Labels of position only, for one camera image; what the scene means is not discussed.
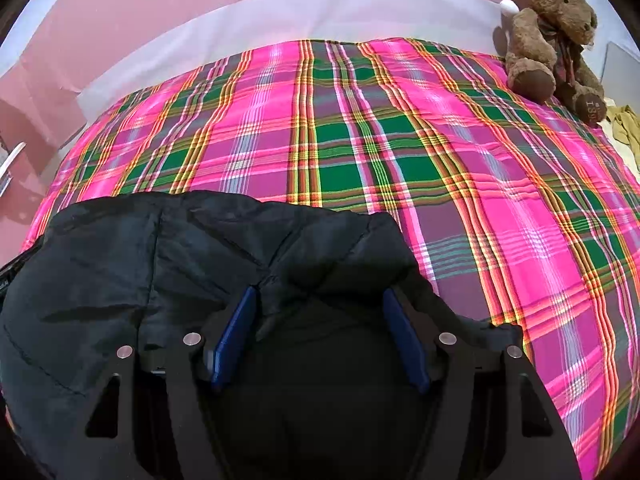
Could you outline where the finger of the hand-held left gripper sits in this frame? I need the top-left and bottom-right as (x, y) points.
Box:
(0, 246), (46, 293)

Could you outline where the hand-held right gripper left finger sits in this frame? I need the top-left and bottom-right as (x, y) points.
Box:
(62, 286), (259, 480)

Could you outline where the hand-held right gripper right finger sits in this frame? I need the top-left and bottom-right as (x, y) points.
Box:
(383, 286), (582, 480)

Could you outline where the black puffer jacket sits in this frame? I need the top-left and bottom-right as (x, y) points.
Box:
(0, 190), (526, 480)

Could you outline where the pink green plaid blanket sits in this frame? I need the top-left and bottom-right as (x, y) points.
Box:
(5, 37), (640, 480)

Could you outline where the yellow cloth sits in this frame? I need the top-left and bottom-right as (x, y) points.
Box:
(606, 104), (640, 167)

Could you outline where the white bed sheet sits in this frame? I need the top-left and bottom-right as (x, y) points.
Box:
(75, 0), (640, 122)

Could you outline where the brown teddy bear santa hat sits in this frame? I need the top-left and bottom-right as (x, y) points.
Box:
(499, 0), (609, 127)

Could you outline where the white handle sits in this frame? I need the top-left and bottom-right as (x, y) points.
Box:
(0, 141), (27, 197)

